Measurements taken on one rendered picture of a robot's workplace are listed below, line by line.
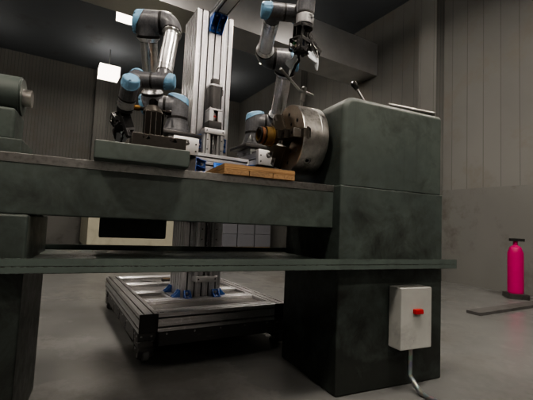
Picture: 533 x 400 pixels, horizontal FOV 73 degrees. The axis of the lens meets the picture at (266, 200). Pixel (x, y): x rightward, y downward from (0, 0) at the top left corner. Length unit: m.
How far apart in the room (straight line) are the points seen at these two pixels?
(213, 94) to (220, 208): 1.10
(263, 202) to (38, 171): 0.76
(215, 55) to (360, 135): 1.23
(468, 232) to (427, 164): 3.76
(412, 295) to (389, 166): 0.57
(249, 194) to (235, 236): 6.91
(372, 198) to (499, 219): 3.87
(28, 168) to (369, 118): 1.30
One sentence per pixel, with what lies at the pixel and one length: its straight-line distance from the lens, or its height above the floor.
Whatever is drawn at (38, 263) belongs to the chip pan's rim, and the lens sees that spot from 1.18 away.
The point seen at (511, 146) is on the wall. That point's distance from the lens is 5.48.
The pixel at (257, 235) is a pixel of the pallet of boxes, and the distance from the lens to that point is 8.56.
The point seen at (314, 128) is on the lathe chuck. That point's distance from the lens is 1.59.
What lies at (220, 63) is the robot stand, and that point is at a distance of 2.54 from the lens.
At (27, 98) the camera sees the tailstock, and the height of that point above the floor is 1.07.
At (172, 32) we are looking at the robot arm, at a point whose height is 1.60.
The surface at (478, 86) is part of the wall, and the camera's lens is 5.91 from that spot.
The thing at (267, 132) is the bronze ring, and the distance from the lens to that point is 1.62.
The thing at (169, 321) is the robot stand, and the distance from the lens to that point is 1.95.
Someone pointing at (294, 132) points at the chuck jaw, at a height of 1.08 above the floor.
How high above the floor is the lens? 0.68
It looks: 4 degrees up
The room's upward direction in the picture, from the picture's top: 3 degrees clockwise
